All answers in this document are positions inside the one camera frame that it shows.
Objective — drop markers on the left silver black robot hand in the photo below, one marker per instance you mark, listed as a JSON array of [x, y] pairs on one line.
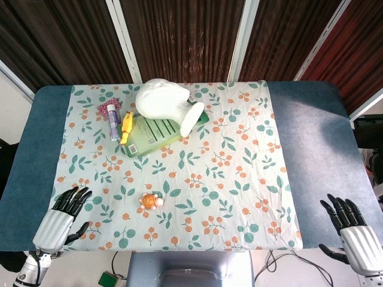
[[55, 222]]

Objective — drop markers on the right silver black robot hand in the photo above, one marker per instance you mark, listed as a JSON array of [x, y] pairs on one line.
[[358, 242]]

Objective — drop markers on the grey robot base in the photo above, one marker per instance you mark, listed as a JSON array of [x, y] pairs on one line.
[[191, 269]]

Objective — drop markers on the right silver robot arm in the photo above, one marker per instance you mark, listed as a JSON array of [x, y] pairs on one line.
[[372, 280]]

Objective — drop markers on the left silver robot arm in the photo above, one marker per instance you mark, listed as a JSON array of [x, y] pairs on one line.
[[30, 267]]

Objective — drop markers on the small orange turtle toy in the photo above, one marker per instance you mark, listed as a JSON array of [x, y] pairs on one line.
[[150, 201]]

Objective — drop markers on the yellow rubber chicken toy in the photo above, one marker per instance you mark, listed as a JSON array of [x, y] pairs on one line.
[[126, 127]]

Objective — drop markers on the green foot pedal box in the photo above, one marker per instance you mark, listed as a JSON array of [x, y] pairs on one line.
[[108, 280]]

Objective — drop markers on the blue table mat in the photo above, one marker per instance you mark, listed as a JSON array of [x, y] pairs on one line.
[[317, 167]]

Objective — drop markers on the white purple tube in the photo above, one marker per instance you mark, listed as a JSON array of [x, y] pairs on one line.
[[112, 122]]

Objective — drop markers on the pink patterned hair scrunchie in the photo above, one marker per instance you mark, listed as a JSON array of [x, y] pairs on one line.
[[105, 109]]

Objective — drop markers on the green flat package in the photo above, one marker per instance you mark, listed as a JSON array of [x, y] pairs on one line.
[[149, 134]]

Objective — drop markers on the floral leaf print tablecloth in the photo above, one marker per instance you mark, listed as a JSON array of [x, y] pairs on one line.
[[179, 167]]

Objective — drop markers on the white foam mannequin head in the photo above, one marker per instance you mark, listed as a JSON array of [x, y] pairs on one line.
[[167, 101]]

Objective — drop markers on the dark brown curtain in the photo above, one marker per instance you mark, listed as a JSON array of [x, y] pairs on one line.
[[185, 39]]

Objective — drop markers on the white partition frame post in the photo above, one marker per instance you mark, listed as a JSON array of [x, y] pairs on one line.
[[16, 82], [323, 39], [243, 39], [122, 39]]

